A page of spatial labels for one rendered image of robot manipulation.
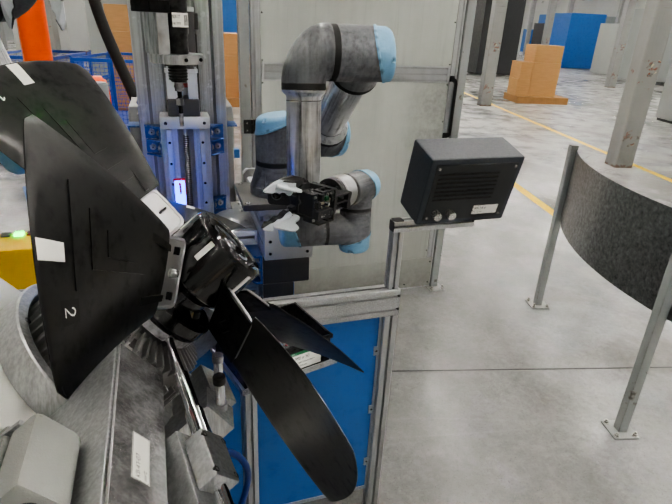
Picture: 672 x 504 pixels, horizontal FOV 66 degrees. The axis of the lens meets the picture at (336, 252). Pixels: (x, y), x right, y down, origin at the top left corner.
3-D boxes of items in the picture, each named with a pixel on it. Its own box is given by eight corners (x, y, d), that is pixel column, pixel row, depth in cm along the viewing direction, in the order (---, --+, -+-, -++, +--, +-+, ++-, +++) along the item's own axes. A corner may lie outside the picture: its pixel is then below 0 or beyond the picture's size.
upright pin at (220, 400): (214, 414, 80) (212, 380, 77) (213, 405, 82) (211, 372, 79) (228, 412, 80) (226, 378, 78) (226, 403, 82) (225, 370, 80)
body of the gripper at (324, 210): (320, 191, 101) (353, 182, 110) (286, 181, 105) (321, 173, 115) (316, 228, 104) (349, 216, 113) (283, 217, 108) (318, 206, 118)
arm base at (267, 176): (247, 185, 161) (246, 153, 157) (294, 183, 165) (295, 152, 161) (254, 200, 148) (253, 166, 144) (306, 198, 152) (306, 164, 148)
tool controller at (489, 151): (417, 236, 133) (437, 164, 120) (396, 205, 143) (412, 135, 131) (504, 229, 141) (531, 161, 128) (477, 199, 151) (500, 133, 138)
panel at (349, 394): (93, 554, 146) (52, 358, 119) (94, 549, 147) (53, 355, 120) (366, 488, 170) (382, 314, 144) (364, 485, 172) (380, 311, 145)
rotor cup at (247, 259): (137, 314, 63) (217, 244, 63) (114, 246, 73) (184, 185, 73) (212, 355, 74) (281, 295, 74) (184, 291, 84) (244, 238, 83)
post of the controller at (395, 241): (388, 290, 140) (394, 221, 132) (383, 285, 142) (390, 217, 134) (398, 289, 141) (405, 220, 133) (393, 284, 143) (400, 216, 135)
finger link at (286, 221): (280, 234, 97) (310, 212, 103) (257, 225, 100) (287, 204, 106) (282, 247, 99) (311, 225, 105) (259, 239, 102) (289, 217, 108)
